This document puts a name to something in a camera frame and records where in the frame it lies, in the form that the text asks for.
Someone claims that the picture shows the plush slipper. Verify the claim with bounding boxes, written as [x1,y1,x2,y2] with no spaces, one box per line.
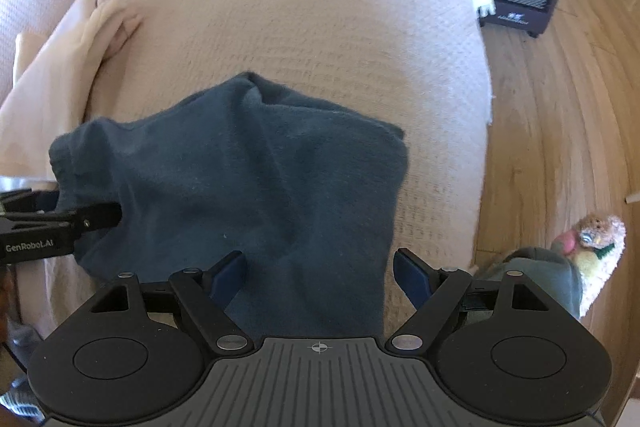
[550,214,628,320]

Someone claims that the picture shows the dark blue fleece pants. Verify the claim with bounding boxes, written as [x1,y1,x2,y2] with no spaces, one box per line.
[48,72,411,338]

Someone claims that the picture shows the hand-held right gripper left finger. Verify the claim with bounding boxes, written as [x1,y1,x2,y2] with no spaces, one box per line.
[92,250,251,355]

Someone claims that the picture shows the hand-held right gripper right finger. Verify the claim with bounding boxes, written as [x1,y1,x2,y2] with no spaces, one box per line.
[386,248,548,353]

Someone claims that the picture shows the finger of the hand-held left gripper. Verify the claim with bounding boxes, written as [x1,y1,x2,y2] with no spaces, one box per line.
[0,202,124,236]
[0,188,60,214]

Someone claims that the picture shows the pink pants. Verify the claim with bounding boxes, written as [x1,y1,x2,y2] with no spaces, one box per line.
[0,32,106,180]

